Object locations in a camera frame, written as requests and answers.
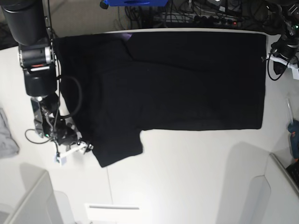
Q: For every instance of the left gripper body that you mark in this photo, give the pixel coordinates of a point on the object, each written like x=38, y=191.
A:
x=283, y=54

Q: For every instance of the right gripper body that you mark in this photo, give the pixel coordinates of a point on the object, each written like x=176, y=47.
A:
x=65, y=134

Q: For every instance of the black T-shirt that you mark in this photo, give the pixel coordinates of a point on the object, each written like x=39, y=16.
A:
x=118, y=85

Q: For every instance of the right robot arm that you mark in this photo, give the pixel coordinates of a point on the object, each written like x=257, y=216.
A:
x=32, y=30

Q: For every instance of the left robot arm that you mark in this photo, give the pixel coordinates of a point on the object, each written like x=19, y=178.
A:
x=288, y=13

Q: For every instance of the grey cloth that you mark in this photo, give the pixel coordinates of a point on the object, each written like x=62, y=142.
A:
x=8, y=146

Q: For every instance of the blue glue gun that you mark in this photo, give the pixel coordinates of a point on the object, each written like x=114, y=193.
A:
x=293, y=129

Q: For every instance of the white power strip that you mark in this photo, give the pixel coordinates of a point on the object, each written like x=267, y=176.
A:
x=209, y=19

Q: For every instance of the black keyboard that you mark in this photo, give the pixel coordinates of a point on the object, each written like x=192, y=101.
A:
x=293, y=171

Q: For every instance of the blue box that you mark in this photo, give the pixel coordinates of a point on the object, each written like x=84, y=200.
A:
x=104, y=4

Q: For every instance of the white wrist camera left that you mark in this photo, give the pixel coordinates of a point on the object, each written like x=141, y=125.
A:
x=295, y=73

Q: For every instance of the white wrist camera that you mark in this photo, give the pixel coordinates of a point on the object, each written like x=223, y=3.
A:
x=295, y=73
x=60, y=158

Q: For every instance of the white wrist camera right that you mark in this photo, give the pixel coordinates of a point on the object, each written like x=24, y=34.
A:
x=60, y=158

